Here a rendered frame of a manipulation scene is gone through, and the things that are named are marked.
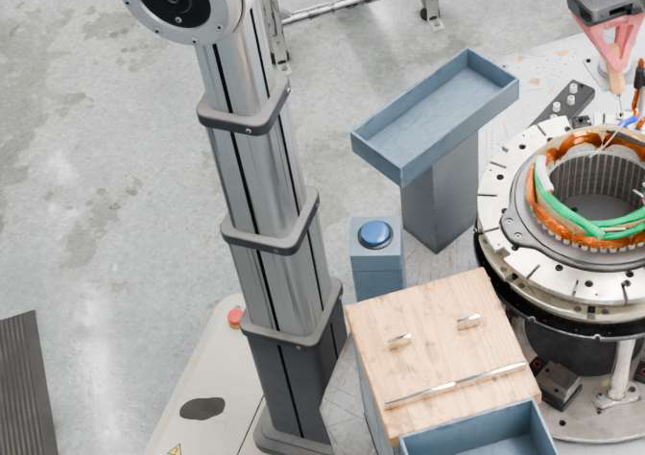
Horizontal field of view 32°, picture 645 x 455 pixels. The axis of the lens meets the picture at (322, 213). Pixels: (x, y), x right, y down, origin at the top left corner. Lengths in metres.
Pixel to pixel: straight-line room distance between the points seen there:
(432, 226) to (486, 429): 0.49
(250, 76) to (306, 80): 1.81
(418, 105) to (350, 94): 1.51
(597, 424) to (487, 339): 0.31
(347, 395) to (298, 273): 0.21
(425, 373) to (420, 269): 0.47
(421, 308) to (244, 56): 0.40
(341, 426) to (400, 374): 0.32
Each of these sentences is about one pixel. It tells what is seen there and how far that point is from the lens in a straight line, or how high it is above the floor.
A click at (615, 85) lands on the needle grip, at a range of 1.34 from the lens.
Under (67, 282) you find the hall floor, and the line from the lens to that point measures 2.95.
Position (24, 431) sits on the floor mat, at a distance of 2.72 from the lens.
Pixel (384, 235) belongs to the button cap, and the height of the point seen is 1.04.
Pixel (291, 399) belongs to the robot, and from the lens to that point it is 2.09.
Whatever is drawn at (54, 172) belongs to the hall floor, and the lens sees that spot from 3.22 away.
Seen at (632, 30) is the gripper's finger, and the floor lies 1.38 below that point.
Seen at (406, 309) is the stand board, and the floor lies 1.06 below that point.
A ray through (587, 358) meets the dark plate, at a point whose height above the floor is 0.78.
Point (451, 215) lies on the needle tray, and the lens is 1.79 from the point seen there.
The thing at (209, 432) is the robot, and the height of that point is 0.26.
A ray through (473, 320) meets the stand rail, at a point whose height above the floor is 1.08.
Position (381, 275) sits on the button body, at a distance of 1.55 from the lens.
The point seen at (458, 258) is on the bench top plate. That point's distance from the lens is 1.83.
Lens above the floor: 2.24
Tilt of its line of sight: 50 degrees down
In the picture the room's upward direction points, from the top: 10 degrees counter-clockwise
